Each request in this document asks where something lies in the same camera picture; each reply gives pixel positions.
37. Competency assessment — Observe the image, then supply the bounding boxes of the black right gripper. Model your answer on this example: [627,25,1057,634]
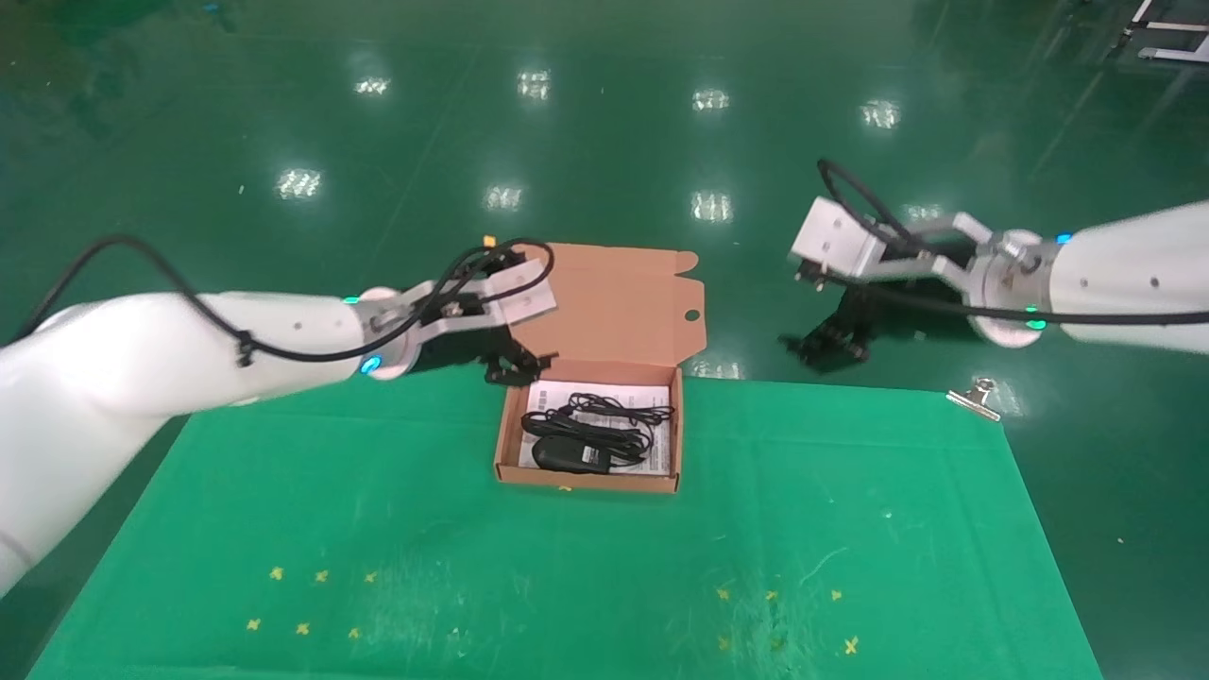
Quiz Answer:
[779,283,974,369]

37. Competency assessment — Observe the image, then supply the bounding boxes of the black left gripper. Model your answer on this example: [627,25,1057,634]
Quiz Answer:
[414,324,560,386]

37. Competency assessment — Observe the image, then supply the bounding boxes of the black wired mouse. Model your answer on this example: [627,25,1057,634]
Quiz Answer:
[521,408,655,475]

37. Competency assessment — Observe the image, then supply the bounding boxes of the black data cable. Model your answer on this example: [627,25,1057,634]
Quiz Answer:
[565,393,677,428]

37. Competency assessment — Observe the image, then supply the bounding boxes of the open orange cardboard box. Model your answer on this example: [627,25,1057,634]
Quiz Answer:
[493,242,707,495]

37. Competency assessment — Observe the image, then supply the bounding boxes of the white printed instruction sheet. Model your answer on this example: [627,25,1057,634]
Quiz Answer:
[518,380,673,475]

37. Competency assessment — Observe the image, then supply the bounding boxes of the metal binder clip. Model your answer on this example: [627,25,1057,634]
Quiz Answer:
[946,376,1002,421]

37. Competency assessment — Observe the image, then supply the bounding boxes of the green table mat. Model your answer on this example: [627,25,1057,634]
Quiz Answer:
[28,348,1106,680]

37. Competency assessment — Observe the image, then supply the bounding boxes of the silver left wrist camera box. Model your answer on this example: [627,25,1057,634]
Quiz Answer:
[416,260,560,332]

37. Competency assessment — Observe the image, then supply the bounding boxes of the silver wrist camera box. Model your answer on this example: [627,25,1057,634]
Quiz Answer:
[790,196,997,284]
[416,260,560,332]

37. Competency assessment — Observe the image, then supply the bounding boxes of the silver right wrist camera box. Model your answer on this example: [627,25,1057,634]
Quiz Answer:
[790,196,997,284]

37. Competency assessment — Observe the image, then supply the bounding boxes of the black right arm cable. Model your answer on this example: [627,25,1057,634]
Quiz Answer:
[817,158,1209,327]

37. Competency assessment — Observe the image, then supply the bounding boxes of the white metal frame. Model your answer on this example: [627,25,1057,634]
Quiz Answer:
[1110,0,1209,65]

